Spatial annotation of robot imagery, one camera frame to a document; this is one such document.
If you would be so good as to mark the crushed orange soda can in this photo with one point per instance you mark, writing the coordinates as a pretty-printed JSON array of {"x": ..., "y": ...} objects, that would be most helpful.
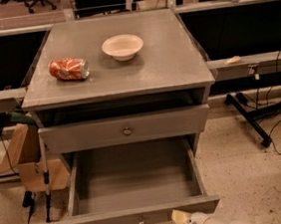
[{"x": 69, "y": 69}]

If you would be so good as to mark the white paper bowl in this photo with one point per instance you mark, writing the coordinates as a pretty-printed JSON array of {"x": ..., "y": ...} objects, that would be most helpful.
[{"x": 122, "y": 47}]

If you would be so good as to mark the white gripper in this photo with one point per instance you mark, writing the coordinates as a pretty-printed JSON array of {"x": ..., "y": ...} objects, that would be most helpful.
[{"x": 195, "y": 218}]

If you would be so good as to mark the grey drawer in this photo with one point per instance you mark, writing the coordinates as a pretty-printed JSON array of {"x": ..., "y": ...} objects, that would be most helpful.
[
  {"x": 139, "y": 183},
  {"x": 76, "y": 136}
]

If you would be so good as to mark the green handled tool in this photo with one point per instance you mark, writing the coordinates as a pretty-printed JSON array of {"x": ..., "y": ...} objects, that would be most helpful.
[{"x": 21, "y": 118}]

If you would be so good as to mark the small yellow foam scrap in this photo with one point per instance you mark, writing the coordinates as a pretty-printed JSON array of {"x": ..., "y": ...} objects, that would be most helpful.
[{"x": 233, "y": 60}]

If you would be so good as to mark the grey wooden drawer cabinet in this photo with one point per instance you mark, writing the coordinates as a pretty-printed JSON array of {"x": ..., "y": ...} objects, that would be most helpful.
[{"x": 167, "y": 73}]

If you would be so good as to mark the grey top drawer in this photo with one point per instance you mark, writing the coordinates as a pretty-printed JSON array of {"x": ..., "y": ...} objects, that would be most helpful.
[{"x": 76, "y": 136}]

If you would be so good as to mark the brown cardboard box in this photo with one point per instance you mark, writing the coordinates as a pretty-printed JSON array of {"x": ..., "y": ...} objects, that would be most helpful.
[{"x": 24, "y": 154}]

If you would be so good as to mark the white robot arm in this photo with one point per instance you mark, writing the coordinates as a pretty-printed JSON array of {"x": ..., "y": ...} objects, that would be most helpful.
[{"x": 232, "y": 222}]

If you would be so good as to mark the silver black tripod leg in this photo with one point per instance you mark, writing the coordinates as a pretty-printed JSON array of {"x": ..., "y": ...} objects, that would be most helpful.
[{"x": 46, "y": 178}]

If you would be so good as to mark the black office chair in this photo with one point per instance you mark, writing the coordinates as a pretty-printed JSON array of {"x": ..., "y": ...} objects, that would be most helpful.
[{"x": 29, "y": 4}]

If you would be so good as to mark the black desk leg stand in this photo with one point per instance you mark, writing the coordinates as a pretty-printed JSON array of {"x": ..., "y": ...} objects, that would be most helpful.
[{"x": 253, "y": 116}]

